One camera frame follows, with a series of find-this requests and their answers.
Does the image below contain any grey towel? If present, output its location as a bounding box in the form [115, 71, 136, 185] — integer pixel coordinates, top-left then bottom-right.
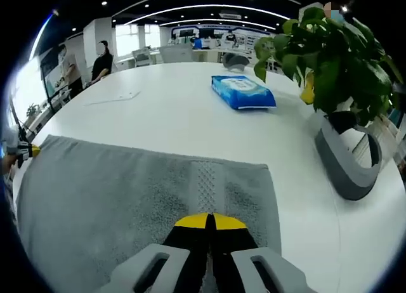
[15, 134, 283, 293]

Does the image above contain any person's left hand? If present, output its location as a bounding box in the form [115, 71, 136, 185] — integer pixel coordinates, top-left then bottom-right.
[0, 153, 18, 177]

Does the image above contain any grey plant pot holder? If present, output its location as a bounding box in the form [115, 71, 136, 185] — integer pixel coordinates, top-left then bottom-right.
[314, 110, 383, 202]

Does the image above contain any grey office chair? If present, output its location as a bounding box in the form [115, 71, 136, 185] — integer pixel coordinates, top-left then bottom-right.
[131, 48, 154, 68]
[158, 44, 195, 65]

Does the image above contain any blue wipes packet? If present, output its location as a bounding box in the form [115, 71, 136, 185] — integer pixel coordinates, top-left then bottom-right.
[211, 74, 277, 111]

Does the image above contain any small grey object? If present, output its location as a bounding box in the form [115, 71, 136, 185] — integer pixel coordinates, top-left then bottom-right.
[221, 51, 250, 73]

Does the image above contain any green potted plant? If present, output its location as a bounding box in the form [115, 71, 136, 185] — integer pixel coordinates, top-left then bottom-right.
[253, 6, 404, 126]

